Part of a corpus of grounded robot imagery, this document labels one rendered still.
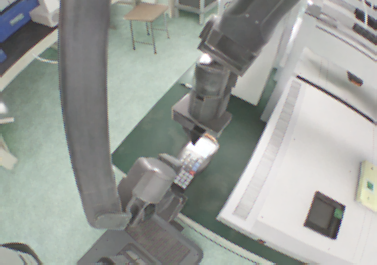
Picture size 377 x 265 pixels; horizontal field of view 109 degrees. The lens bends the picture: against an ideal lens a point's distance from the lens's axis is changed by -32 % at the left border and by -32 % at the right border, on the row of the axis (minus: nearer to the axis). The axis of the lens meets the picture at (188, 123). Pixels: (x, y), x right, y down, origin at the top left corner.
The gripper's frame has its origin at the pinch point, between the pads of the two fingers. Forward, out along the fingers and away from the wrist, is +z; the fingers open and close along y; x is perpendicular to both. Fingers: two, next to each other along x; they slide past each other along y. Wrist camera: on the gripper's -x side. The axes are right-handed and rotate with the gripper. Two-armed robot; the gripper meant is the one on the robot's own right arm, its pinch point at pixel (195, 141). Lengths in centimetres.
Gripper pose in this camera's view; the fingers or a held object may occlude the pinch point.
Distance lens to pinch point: 44.1
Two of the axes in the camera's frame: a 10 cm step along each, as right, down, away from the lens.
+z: -1.3, 7.0, 7.0
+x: -5.4, 5.5, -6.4
